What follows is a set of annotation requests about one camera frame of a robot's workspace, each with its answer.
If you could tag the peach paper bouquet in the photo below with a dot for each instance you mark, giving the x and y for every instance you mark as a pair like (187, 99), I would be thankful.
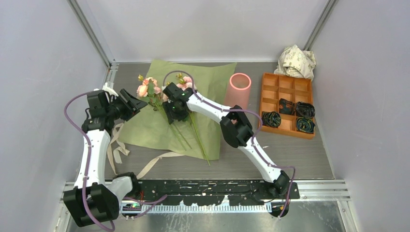
(151, 129)

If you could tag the beige ribbon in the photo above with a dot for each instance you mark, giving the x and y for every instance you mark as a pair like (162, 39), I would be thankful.
(117, 148)

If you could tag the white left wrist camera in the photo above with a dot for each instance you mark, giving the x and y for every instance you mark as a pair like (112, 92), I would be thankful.
(107, 87)

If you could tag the crumpled white patterned cloth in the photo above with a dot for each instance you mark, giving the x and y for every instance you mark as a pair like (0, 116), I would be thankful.
(297, 63)

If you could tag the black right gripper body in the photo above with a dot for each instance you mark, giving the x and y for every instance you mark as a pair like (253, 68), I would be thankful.
(173, 112)

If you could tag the pink flower stem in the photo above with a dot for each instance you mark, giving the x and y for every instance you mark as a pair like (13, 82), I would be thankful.
(184, 83)
(150, 92)

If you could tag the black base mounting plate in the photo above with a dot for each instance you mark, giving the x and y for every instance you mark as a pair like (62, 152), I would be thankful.
(212, 192)

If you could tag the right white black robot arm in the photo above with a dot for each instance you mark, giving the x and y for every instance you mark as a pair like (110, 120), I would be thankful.
(236, 130)

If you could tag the orange compartment tray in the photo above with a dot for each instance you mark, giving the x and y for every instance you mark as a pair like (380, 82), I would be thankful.
(274, 91)

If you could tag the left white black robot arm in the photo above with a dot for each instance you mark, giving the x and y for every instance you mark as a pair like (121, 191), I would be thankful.
(91, 200)

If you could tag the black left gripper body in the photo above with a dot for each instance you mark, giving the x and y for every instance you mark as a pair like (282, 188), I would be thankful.
(119, 108)

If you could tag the aluminium front rail frame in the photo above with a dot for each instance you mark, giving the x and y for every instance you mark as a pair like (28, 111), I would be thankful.
(309, 191)

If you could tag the pink cylindrical vase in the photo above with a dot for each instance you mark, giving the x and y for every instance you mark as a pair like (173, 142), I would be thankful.
(238, 91)

